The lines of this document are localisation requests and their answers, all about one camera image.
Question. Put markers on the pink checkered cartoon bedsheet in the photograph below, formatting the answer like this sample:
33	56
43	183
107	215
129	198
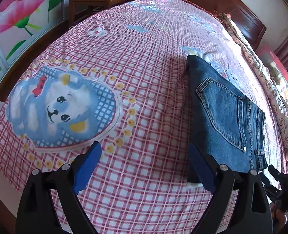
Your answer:
136	54

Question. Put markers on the blue denim jeans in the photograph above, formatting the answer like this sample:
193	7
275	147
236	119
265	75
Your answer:
226	123

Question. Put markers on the dark wooden headboard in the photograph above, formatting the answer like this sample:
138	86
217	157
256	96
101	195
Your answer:
248	23

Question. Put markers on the person's right hand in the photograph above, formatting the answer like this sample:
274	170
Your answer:
278	216

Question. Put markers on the floral sliding wardrobe door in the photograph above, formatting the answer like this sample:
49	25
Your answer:
22	23

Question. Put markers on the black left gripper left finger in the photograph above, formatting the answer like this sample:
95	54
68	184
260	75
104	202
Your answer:
37	213

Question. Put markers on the floral patterned quilt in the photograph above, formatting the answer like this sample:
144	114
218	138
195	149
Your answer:
276	100

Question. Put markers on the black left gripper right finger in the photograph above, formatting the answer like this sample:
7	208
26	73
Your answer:
238	204

